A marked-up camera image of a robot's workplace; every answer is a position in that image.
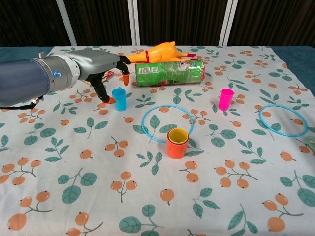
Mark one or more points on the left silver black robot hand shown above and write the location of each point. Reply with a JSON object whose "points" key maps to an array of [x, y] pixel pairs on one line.
{"points": [[96, 62]]}

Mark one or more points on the light blue plastic cup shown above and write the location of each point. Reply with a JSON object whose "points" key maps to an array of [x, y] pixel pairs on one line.
{"points": [[121, 102]]}

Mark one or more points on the yellow plastic cup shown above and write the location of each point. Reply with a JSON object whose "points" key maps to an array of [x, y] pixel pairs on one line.
{"points": [[178, 136]]}

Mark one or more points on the pink plastic cup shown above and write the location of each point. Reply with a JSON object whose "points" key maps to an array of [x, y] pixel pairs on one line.
{"points": [[225, 102]]}

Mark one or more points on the large orange plastic cup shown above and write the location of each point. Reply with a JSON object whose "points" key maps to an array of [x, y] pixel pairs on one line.
{"points": [[176, 151]]}

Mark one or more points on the yellow razor blister pack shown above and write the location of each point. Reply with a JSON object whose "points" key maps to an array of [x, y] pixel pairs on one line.
{"points": [[110, 73]]}

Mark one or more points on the yellow rubber chicken toy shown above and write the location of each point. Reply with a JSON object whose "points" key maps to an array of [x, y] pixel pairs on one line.
{"points": [[160, 54]]}

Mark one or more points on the green chip can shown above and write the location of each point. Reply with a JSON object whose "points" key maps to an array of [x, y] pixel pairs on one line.
{"points": [[169, 72]]}

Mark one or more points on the teal table cover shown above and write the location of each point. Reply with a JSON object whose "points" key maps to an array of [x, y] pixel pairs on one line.
{"points": [[14, 52]]}

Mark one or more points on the white floral tablecloth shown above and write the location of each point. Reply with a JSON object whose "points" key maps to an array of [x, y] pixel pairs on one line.
{"points": [[73, 147]]}

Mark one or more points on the pale green plastic loop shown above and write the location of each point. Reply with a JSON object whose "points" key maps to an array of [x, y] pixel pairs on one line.
{"points": [[310, 141]]}

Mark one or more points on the white partition frame post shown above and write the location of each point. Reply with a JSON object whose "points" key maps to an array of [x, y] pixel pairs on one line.
{"points": [[66, 22], [134, 22], [227, 22]]}

